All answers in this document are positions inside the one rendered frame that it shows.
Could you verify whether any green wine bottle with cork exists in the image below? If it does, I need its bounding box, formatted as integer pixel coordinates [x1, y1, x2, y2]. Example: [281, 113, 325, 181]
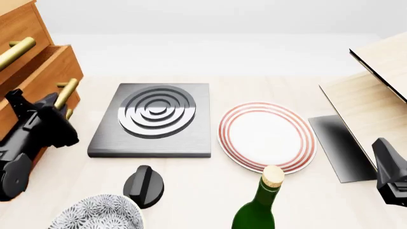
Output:
[231, 164, 286, 229]

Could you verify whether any round black stove knob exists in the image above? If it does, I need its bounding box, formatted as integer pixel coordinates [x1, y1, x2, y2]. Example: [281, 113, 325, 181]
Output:
[123, 164, 165, 210]

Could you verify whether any medium brass drawer handle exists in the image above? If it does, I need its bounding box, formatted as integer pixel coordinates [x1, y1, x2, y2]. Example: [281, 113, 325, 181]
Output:
[53, 78, 79, 110]

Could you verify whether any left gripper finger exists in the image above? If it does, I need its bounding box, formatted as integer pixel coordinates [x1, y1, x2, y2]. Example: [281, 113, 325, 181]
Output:
[4, 88, 33, 115]
[34, 92, 60, 113]

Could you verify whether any patterned grey white bowl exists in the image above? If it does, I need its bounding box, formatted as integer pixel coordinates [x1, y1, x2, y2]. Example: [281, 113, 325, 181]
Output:
[47, 193, 145, 229]

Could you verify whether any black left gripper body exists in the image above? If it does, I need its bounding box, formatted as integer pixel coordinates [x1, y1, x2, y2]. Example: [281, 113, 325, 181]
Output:
[16, 104, 80, 149]

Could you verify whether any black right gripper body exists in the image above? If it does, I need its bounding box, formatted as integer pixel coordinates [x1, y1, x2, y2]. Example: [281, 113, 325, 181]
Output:
[376, 175, 407, 207]

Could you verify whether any wooden cabinet with drawers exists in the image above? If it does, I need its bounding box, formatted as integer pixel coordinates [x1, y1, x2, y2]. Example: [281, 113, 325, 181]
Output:
[0, 0, 85, 168]

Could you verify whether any long brass drawer handle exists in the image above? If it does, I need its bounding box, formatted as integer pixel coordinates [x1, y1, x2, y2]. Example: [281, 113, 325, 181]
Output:
[0, 36, 37, 72]

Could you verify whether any pale wooden shelf unit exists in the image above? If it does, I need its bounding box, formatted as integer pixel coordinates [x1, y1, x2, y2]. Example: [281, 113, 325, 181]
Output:
[318, 31, 407, 173]

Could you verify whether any white plate with red rings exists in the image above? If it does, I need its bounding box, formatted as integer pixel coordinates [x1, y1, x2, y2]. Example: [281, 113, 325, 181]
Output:
[217, 101, 318, 176]

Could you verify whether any flat black stove plate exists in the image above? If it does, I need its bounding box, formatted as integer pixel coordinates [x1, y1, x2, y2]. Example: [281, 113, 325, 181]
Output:
[87, 82, 212, 158]

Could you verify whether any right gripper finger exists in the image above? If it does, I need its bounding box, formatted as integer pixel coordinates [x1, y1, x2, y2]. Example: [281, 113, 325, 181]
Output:
[371, 137, 407, 186]

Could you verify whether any wooden drawer with long handle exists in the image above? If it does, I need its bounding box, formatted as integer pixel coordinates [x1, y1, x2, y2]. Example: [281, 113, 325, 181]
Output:
[0, 3, 55, 86]

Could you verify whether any wooden drawer with short handle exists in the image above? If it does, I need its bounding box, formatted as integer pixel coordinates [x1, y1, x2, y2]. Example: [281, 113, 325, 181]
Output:
[0, 92, 81, 166]

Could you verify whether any wooden drawer pulled slightly out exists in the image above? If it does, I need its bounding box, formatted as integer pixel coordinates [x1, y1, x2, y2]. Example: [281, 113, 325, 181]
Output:
[0, 44, 85, 109]

